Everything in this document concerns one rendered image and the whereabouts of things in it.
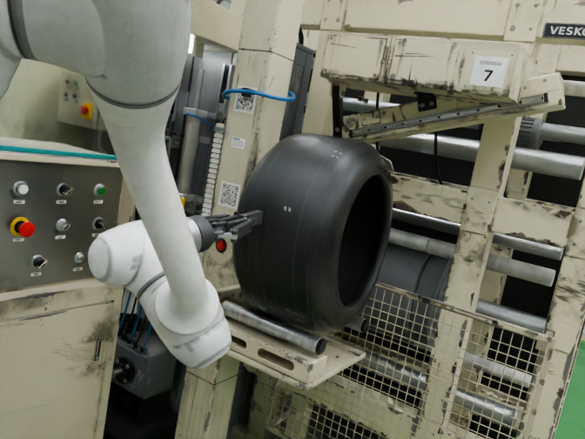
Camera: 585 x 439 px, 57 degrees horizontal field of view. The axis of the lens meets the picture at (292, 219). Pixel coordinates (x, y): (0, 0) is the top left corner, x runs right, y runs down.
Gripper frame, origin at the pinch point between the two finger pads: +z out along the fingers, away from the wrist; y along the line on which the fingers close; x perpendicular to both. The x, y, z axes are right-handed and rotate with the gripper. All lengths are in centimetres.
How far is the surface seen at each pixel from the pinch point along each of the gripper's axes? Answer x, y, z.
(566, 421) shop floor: 162, -71, 257
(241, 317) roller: 35.7, 13.1, 17.4
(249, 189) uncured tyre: -2.7, 11.5, 13.9
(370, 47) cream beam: -43, 7, 63
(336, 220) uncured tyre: 0.5, -12.7, 17.8
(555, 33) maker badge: -53, -39, 96
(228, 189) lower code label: 3.7, 31.7, 30.0
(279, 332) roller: 35.3, -0.3, 17.5
